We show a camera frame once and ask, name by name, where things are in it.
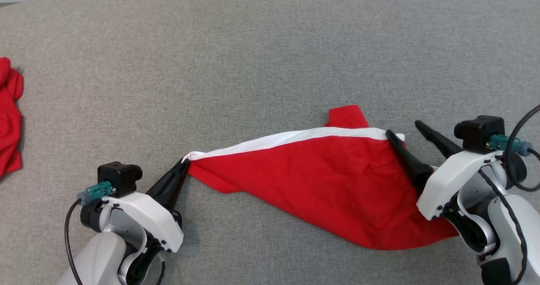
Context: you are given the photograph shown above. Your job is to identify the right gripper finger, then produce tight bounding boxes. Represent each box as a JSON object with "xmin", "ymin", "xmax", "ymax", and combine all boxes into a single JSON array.
[
  {"xmin": 385, "ymin": 130, "xmax": 434, "ymax": 193},
  {"xmin": 415, "ymin": 120, "xmax": 464, "ymax": 159}
]

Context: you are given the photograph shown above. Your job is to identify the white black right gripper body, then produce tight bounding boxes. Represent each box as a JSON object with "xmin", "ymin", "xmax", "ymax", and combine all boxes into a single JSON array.
[{"xmin": 417, "ymin": 150, "xmax": 502, "ymax": 221}]

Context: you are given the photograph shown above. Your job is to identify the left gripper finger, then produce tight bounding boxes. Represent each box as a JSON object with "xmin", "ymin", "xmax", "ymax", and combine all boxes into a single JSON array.
[
  {"xmin": 146, "ymin": 158, "xmax": 189, "ymax": 204},
  {"xmin": 162, "ymin": 162, "xmax": 191, "ymax": 212}
]

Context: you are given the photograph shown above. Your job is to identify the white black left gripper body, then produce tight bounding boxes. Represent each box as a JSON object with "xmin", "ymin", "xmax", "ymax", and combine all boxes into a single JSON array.
[{"xmin": 103, "ymin": 192, "xmax": 184, "ymax": 253}]

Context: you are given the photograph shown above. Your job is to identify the red shorts white stripe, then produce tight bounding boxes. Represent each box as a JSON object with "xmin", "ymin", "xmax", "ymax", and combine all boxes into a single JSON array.
[{"xmin": 186, "ymin": 105, "xmax": 460, "ymax": 250}]

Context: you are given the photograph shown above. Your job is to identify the red Bulls basketball jersey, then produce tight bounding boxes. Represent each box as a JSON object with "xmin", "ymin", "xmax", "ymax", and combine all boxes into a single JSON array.
[{"xmin": 0, "ymin": 57, "xmax": 24, "ymax": 179}]

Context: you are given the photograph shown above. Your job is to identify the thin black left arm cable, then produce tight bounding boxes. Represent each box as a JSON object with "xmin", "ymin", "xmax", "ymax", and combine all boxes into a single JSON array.
[{"xmin": 155, "ymin": 255, "xmax": 166, "ymax": 285}]

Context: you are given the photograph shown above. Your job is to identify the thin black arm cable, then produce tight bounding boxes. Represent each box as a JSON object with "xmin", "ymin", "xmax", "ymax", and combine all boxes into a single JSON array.
[
  {"xmin": 155, "ymin": 255, "xmax": 166, "ymax": 285},
  {"xmin": 478, "ymin": 167, "xmax": 528, "ymax": 285}
]

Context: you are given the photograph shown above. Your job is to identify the right camera cable teal plug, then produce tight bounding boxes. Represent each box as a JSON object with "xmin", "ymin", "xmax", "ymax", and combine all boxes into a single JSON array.
[{"xmin": 489, "ymin": 103, "xmax": 540, "ymax": 193}]

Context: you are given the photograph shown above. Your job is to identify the camera cable teal plug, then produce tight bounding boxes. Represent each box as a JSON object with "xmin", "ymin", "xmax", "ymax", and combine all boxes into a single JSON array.
[
  {"xmin": 65, "ymin": 182, "xmax": 115, "ymax": 285},
  {"xmin": 489, "ymin": 103, "xmax": 540, "ymax": 193}
]

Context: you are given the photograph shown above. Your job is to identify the left camera cable teal plug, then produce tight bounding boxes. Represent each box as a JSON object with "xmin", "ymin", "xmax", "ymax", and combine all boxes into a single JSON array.
[{"xmin": 65, "ymin": 182, "xmax": 115, "ymax": 285}]

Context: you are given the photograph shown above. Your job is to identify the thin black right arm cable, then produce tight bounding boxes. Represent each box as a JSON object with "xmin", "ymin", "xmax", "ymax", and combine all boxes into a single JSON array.
[{"xmin": 478, "ymin": 167, "xmax": 528, "ymax": 285}]

